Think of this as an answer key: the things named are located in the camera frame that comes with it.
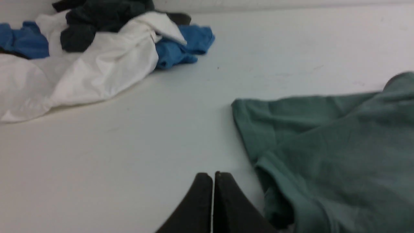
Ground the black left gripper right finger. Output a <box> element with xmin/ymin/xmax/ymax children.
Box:
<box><xmin>213</xmin><ymin>172</ymin><xmax>278</xmax><ymax>233</ymax></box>

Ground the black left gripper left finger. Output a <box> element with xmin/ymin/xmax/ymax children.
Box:
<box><xmin>157</xmin><ymin>173</ymin><xmax>213</xmax><ymax>233</ymax></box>

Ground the green long sleeve shirt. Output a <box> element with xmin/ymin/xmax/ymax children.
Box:
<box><xmin>232</xmin><ymin>72</ymin><xmax>414</xmax><ymax>233</ymax></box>

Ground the white shirt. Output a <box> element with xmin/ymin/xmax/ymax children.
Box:
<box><xmin>0</xmin><ymin>12</ymin><xmax>187</xmax><ymax>123</ymax></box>

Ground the dark grey shirt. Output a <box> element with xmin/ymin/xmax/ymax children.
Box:
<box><xmin>52</xmin><ymin>0</ymin><xmax>192</xmax><ymax>53</ymax></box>

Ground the blue shirt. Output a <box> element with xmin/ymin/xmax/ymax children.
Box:
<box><xmin>0</xmin><ymin>21</ymin><xmax>215</xmax><ymax>70</ymax></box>

